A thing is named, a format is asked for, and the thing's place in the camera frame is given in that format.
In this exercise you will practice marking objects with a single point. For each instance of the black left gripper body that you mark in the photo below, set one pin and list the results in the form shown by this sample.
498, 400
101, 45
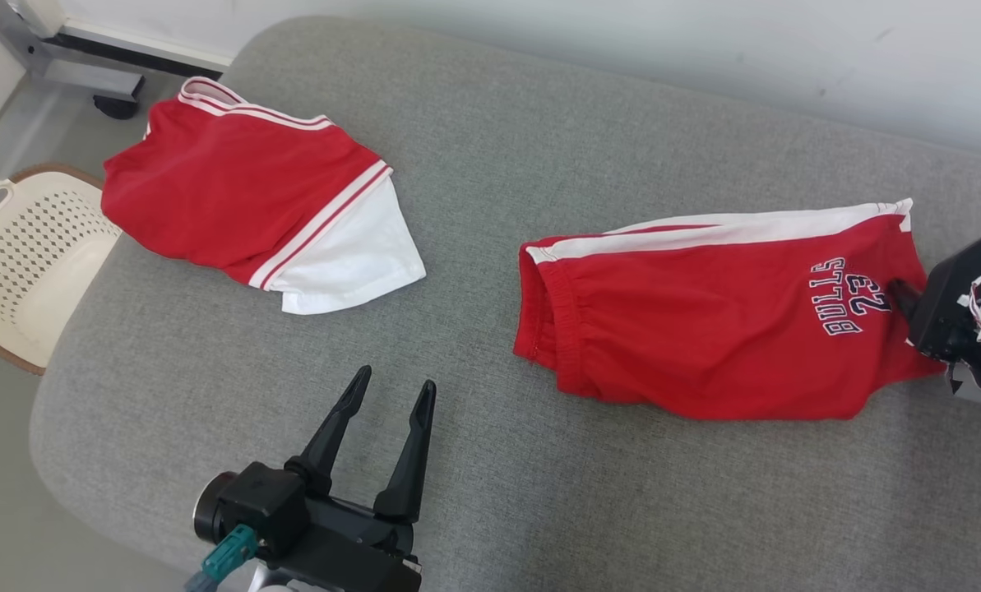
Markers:
350, 551

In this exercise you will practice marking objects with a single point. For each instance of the cream perforated laundry basket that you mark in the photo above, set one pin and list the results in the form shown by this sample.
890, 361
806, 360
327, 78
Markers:
30, 255

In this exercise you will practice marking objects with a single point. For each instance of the grey metal stand frame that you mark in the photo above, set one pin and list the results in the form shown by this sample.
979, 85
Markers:
87, 62

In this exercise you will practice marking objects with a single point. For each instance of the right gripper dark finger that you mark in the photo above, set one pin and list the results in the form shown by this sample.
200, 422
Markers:
906, 298

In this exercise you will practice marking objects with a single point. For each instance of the black caster wheel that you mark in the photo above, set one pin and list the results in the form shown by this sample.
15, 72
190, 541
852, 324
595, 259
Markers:
116, 107

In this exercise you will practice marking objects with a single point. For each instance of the red Bulls shorts white stripe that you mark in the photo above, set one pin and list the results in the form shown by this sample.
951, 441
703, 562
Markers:
704, 329

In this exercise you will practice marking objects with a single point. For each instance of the red jersey white sleeves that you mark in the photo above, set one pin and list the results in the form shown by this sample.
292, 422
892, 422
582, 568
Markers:
235, 189

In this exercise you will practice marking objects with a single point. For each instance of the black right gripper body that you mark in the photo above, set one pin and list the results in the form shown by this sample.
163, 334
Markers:
946, 312

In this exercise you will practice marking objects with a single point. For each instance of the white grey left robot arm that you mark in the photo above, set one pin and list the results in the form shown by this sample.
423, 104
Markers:
270, 586

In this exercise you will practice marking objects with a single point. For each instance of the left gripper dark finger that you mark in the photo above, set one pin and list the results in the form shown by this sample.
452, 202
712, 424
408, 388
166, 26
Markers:
330, 444
409, 469

